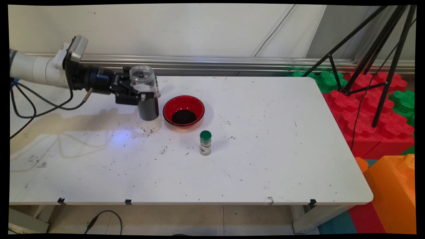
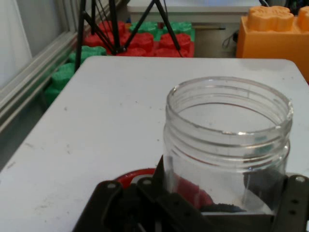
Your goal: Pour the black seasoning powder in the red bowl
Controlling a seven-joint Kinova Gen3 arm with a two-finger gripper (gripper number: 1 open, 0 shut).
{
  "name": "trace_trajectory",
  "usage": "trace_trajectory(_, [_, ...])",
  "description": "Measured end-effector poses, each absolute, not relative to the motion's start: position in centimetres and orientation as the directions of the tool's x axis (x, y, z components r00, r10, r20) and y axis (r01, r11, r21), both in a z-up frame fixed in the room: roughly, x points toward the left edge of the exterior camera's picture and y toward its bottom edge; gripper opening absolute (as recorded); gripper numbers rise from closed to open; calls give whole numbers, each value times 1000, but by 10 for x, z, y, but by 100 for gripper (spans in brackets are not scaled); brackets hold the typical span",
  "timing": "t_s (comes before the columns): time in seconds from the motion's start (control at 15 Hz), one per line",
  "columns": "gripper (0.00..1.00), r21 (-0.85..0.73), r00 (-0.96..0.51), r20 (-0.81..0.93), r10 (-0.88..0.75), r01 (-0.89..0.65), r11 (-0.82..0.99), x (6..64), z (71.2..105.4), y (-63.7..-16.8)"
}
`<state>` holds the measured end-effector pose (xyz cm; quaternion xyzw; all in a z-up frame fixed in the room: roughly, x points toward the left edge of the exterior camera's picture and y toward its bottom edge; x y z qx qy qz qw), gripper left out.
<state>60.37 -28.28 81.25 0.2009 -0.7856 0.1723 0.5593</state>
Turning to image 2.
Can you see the clear plastic jar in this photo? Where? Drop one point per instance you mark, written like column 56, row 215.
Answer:
column 217, row 149

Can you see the aluminium wall rail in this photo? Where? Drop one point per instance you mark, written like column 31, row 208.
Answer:
column 36, row 72

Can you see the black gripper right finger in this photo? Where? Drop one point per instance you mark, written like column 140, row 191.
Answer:
column 293, row 207

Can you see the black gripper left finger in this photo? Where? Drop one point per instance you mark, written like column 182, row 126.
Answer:
column 106, row 207

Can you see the black seeds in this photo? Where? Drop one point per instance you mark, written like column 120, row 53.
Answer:
column 222, row 207

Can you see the green foam block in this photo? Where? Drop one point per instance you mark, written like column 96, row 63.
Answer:
column 181, row 27
column 62, row 77

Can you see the black tripod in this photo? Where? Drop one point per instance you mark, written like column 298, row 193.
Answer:
column 114, row 29

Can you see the large red foam block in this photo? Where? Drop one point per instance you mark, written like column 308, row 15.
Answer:
column 142, row 43

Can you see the orange foam block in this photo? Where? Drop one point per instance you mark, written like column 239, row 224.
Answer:
column 265, row 41

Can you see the red bowl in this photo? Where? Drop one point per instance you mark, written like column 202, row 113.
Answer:
column 128, row 177

